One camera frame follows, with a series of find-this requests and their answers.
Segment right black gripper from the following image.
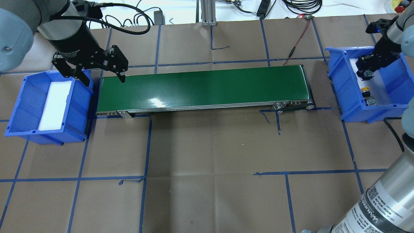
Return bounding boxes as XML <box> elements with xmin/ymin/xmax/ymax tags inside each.
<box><xmin>356</xmin><ymin>37</ymin><xmax>402</xmax><ymax>78</ymax></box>

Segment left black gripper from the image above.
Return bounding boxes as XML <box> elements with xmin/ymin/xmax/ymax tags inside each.
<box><xmin>52</xmin><ymin>36</ymin><xmax>129</xmax><ymax>87</ymax></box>

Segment yellow push button switch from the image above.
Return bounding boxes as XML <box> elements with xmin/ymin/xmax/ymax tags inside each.
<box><xmin>360</xmin><ymin>86</ymin><xmax>378</xmax><ymax>106</ymax></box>

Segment red push button switch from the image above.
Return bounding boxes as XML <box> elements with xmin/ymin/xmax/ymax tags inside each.
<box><xmin>361</xmin><ymin>70</ymin><xmax>374</xmax><ymax>81</ymax></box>

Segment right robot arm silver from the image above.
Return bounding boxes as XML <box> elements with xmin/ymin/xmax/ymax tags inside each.
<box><xmin>317</xmin><ymin>0</ymin><xmax>413</xmax><ymax>233</ymax></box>

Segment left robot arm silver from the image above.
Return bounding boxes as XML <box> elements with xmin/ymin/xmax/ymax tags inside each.
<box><xmin>0</xmin><ymin>0</ymin><xmax>128</xmax><ymax>87</ymax></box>

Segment yellow plate of buttons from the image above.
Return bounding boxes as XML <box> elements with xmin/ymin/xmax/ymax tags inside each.
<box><xmin>389</xmin><ymin>0</ymin><xmax>413</xmax><ymax>13</ymax></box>

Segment white foam pad right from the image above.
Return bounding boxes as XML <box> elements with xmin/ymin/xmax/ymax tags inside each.
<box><xmin>349</xmin><ymin>58</ymin><xmax>391</xmax><ymax>106</ymax></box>

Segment white foam pad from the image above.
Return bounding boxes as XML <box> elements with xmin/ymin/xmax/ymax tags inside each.
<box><xmin>349</xmin><ymin>58</ymin><xmax>391</xmax><ymax>106</ymax></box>
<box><xmin>38</xmin><ymin>81</ymin><xmax>72</xmax><ymax>131</ymax></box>

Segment blue bin right side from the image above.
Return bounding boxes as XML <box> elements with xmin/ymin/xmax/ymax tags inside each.
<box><xmin>325</xmin><ymin>46</ymin><xmax>414</xmax><ymax>123</ymax></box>

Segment blue bin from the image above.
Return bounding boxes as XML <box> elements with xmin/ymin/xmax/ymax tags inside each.
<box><xmin>325</xmin><ymin>46</ymin><xmax>414</xmax><ymax>123</ymax></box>
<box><xmin>5</xmin><ymin>70</ymin><xmax>94</xmax><ymax>146</ymax></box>

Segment white foam pad left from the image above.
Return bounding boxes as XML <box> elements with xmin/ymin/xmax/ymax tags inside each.
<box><xmin>38</xmin><ymin>81</ymin><xmax>72</xmax><ymax>131</ymax></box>

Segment black power adapter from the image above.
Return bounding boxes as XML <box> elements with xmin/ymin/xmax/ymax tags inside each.
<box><xmin>153</xmin><ymin>10</ymin><xmax>165</xmax><ymax>25</ymax></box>

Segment green conveyor belt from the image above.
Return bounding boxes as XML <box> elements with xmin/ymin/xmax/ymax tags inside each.
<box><xmin>96</xmin><ymin>65</ymin><xmax>316</xmax><ymax>116</ymax></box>

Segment blue bin left side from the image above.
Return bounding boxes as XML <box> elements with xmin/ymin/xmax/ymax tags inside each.
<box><xmin>5</xmin><ymin>70</ymin><xmax>94</xmax><ymax>146</ymax></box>

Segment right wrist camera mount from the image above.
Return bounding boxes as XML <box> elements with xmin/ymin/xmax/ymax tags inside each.
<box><xmin>365</xmin><ymin>16</ymin><xmax>399</xmax><ymax>36</ymax></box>

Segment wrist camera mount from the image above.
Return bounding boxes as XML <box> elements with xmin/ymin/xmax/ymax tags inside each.
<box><xmin>71</xmin><ymin>0</ymin><xmax>103</xmax><ymax>19</ymax></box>
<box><xmin>365</xmin><ymin>16</ymin><xmax>399</xmax><ymax>36</ymax></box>

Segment black braided cable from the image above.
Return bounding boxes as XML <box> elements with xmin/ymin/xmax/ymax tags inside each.
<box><xmin>383</xmin><ymin>117</ymin><xmax>405</xmax><ymax>152</ymax></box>

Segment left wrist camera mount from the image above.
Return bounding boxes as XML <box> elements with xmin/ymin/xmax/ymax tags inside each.
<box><xmin>71</xmin><ymin>0</ymin><xmax>103</xmax><ymax>19</ymax></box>

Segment red black power wire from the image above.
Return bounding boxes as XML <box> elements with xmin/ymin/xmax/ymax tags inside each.
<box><xmin>282</xmin><ymin>18</ymin><xmax>312</xmax><ymax>67</ymax></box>

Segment coiled black cable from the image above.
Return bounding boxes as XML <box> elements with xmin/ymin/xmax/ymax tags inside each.
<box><xmin>281</xmin><ymin>0</ymin><xmax>323</xmax><ymax>15</ymax></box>

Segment aluminium frame post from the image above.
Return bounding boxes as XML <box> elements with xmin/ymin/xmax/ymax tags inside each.
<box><xmin>201</xmin><ymin>0</ymin><xmax>217</xmax><ymax>27</ymax></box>

